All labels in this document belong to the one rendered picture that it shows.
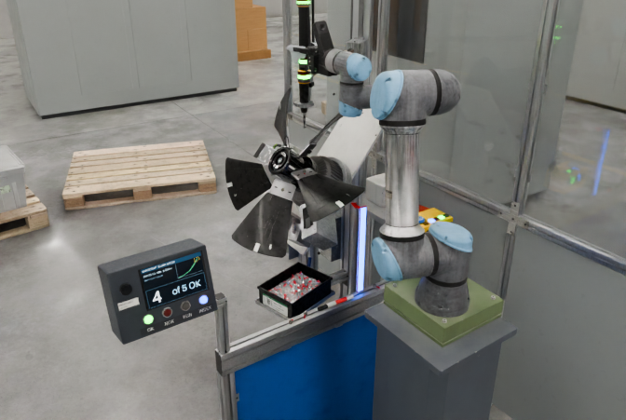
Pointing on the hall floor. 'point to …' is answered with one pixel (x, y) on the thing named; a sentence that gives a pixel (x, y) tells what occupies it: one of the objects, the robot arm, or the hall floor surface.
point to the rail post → (227, 397)
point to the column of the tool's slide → (364, 37)
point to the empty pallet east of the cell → (138, 173)
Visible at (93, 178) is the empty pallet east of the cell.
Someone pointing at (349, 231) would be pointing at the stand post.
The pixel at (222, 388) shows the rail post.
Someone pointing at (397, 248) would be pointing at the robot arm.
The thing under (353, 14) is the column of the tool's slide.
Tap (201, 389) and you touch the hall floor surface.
